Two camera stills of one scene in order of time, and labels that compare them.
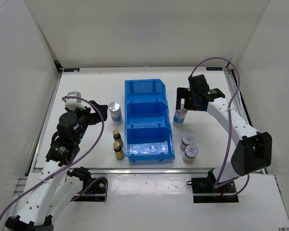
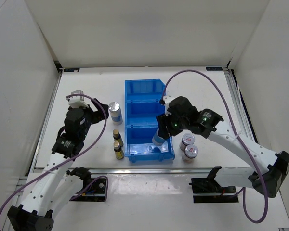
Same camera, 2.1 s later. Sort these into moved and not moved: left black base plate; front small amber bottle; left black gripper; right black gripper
Moved: right black gripper
Not moved: front small amber bottle; left black gripper; left black base plate
